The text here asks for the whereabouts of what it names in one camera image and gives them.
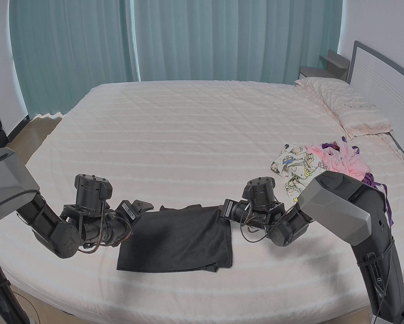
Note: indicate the cream pillow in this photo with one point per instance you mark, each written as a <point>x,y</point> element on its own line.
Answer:
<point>350,106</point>

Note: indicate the white printed pyjama top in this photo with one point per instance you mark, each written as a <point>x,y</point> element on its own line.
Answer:
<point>300,170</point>

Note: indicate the black T-shirt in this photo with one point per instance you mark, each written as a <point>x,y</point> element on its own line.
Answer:
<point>178,241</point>

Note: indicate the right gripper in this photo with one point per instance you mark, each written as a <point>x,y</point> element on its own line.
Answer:
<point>241,212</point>

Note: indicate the blue-green curtain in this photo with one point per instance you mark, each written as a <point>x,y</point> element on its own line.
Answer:
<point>73,39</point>
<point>239,25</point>

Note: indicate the purple garment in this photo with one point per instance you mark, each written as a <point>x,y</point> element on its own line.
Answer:
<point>369,179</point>

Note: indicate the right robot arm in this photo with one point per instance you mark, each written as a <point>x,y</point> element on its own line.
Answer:
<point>340,208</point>

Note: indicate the grey bedside table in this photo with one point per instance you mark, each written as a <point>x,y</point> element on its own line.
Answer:
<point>320,70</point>

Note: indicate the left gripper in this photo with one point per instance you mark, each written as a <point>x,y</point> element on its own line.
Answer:
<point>121,224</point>

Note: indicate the bed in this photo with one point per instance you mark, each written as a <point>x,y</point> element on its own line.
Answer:
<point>188,130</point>

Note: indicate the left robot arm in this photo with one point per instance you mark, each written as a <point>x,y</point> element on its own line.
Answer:
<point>53,228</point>

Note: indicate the pink garment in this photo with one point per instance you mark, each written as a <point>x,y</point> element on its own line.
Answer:
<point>344,162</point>

